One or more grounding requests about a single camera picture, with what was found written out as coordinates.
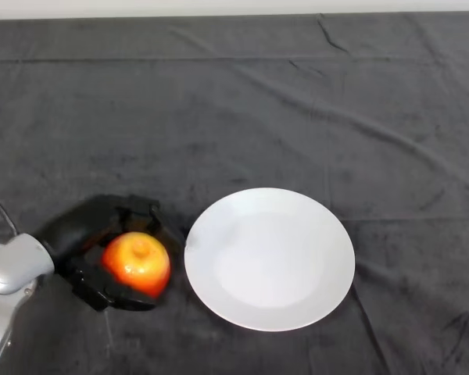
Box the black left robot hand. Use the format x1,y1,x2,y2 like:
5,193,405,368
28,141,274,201
33,193,186,313

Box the red yellow apple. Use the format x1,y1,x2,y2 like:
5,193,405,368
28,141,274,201
101,231,171,300

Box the black table cloth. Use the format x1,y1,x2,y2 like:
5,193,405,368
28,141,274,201
0,12,469,375

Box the white round plate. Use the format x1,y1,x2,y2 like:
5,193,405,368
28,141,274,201
183,187,356,333

